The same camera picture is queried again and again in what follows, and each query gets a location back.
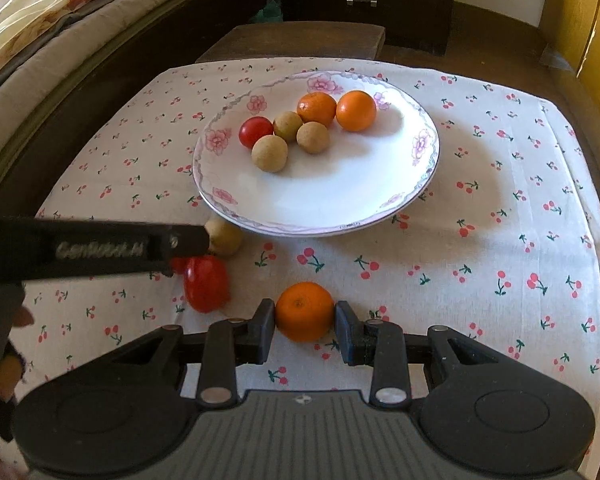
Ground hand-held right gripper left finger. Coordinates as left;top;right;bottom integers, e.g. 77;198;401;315
107;298;277;408

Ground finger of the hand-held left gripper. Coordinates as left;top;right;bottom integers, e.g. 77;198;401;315
150;223;212;279

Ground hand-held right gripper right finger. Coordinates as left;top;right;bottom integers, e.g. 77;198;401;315
334;301;505;409

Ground brown longan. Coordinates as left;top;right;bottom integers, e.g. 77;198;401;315
296;121;330;155
204;218;244;260
273;111;304;143
251;134;289;174

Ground orange mandarin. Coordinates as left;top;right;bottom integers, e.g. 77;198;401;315
296;90;337;129
274;282;336;344
335;89;378;133

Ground red tomato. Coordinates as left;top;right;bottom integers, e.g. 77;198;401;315
238;116;275;150
171;254;231;315

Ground white floral plate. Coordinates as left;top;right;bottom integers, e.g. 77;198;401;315
192;70;440;238

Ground person's left hand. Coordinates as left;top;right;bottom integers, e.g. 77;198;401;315
0;308;36;404

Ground cherry print tablecloth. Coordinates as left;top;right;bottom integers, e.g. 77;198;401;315
5;56;600;476

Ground bed with patterned blanket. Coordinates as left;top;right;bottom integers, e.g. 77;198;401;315
0;0;293;217

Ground brown stool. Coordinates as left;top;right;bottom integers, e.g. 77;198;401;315
194;23;387;64

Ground beige mattress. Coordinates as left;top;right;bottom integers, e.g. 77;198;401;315
0;0;248;108

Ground teal bag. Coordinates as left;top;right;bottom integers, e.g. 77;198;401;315
251;0;284;24

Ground floral blanket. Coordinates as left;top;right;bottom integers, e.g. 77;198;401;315
0;0;181;86

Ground light wooden wardrobe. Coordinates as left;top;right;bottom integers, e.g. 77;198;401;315
544;0;600;128

